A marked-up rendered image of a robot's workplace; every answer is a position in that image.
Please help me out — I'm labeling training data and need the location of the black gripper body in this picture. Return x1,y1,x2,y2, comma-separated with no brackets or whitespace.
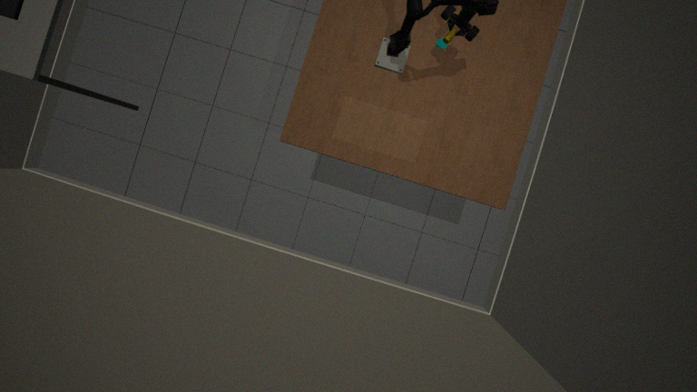
441,5,479,41

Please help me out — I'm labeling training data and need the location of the yellow cylinder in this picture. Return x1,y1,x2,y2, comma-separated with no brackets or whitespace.
443,29,457,44

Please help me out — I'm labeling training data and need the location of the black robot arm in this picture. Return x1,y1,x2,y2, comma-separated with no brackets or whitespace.
387,0,498,57

